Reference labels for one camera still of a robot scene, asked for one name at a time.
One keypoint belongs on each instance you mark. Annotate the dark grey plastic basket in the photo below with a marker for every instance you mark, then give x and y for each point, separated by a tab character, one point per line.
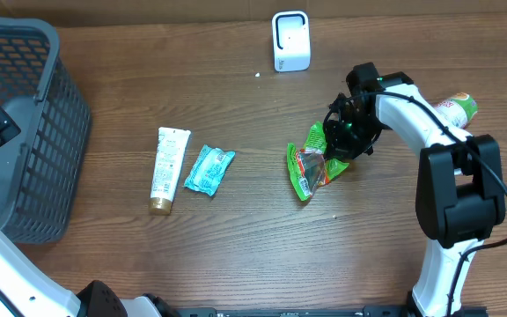
45	125

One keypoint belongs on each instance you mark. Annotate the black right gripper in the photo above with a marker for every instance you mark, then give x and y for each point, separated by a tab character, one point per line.
339	149

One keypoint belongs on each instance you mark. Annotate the white tube with gold cap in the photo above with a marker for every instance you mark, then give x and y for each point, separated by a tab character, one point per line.
172	144

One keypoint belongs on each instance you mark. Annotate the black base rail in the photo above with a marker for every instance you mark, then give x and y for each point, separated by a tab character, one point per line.
367	311

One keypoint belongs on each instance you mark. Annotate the teal wet wipes packet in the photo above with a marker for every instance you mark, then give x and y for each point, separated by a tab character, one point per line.
209	170

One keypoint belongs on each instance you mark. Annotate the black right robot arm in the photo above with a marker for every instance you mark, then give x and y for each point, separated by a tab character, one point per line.
460	199

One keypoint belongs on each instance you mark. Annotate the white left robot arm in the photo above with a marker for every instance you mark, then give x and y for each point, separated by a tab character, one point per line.
24	289

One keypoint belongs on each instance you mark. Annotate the white barcode scanner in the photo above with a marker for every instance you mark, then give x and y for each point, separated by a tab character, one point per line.
291	41

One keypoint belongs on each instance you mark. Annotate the green snack bag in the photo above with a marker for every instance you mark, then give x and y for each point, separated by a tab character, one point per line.
307	167

